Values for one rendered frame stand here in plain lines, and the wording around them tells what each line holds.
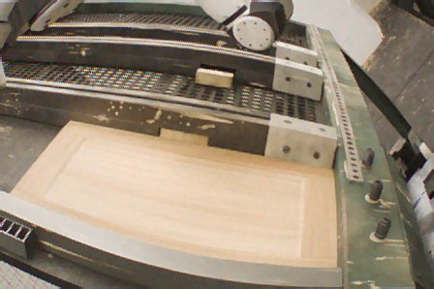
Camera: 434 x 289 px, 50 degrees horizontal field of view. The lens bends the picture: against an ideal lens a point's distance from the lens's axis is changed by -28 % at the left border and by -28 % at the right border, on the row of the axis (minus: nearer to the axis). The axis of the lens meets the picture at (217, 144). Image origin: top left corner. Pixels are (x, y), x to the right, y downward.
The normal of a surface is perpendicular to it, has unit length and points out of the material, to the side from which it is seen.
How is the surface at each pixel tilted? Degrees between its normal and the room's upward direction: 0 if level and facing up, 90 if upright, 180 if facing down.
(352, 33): 90
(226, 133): 90
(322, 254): 60
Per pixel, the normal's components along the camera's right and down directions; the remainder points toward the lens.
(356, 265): 0.15, -0.92
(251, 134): -0.12, 0.36
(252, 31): -0.33, 0.57
